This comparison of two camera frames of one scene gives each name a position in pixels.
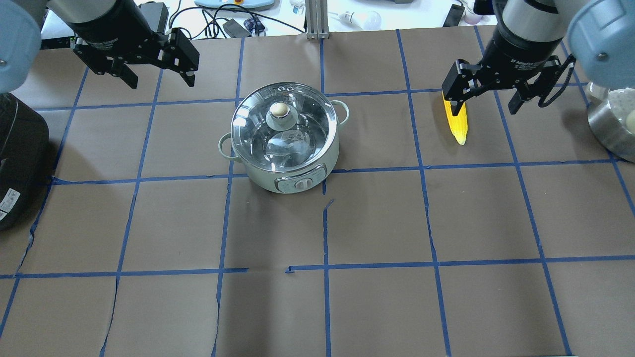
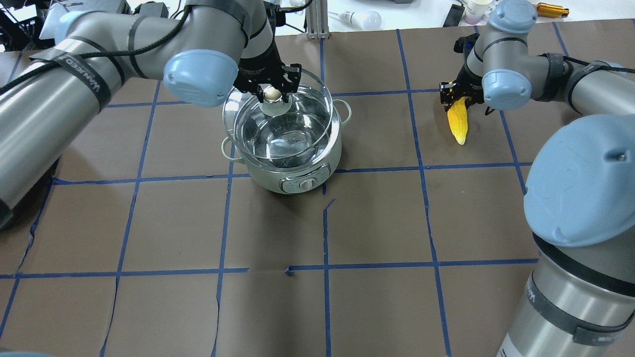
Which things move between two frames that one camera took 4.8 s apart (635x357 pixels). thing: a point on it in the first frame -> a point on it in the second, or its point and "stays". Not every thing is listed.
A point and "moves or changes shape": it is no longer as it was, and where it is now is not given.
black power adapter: (157, 14) stays
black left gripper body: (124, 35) -> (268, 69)
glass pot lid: (285, 127) moves or changes shape
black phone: (454, 16) stays
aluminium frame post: (316, 15) stays
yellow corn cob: (459, 124) stays
